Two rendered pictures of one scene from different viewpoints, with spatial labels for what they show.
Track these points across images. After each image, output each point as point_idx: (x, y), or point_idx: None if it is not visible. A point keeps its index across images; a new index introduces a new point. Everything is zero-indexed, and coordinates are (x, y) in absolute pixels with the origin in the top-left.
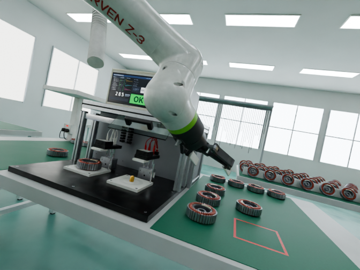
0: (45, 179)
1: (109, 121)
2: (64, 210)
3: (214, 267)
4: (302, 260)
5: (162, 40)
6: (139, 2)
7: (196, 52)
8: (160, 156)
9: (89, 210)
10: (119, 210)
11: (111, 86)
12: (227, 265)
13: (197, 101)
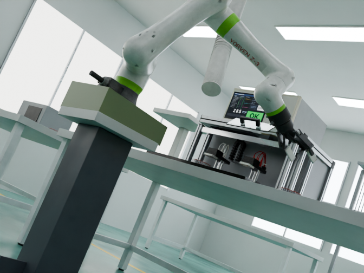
0: (174, 157)
1: (222, 134)
2: (188, 171)
3: (281, 196)
4: None
5: (268, 64)
6: (258, 47)
7: (288, 71)
8: (268, 176)
9: (206, 170)
10: (226, 174)
11: (230, 104)
12: (290, 193)
13: (324, 131)
